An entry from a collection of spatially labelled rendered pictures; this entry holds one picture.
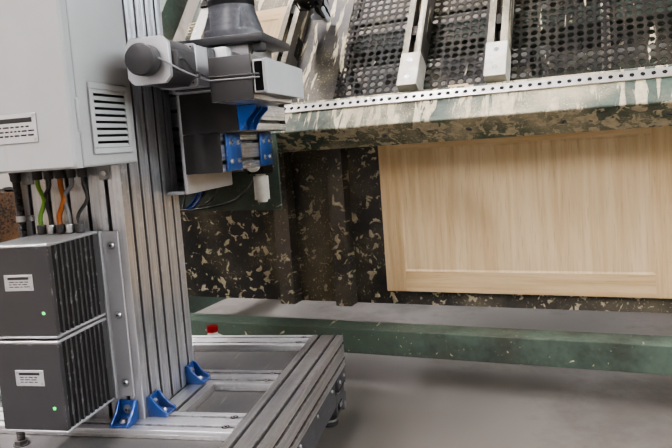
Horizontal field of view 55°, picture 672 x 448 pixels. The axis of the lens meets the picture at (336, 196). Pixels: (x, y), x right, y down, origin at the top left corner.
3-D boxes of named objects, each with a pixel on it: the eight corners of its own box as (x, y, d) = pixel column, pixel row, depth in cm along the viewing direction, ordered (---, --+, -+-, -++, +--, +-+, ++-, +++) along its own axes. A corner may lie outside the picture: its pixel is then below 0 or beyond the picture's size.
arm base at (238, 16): (252, 34, 153) (248, -8, 152) (193, 41, 157) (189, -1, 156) (272, 43, 168) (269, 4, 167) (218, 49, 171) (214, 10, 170)
